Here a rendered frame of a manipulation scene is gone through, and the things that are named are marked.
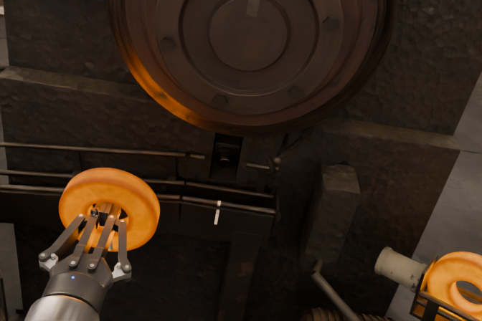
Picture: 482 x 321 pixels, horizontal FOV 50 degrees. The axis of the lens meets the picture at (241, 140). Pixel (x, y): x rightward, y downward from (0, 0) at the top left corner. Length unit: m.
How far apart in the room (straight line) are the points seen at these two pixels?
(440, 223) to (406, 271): 1.39
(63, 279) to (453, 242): 1.92
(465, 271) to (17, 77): 0.94
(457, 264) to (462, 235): 1.42
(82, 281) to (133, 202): 0.17
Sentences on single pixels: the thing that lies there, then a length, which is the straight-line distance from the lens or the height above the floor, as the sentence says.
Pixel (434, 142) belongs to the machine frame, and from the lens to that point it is 1.15.
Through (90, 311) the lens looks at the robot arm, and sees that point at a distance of 0.68.
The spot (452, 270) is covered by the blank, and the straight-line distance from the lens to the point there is 1.06.
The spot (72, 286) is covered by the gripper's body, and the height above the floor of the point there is 0.87.
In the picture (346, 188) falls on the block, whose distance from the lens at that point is 1.05.
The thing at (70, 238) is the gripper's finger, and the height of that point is 0.84.
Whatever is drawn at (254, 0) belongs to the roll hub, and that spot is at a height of 1.17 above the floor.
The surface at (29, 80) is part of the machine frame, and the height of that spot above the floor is 0.87.
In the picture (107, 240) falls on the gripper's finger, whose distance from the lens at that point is 0.78.
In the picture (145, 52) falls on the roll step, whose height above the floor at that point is 1.03.
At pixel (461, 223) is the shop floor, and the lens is 2.53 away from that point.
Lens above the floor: 1.39
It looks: 32 degrees down
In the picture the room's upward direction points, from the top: 10 degrees clockwise
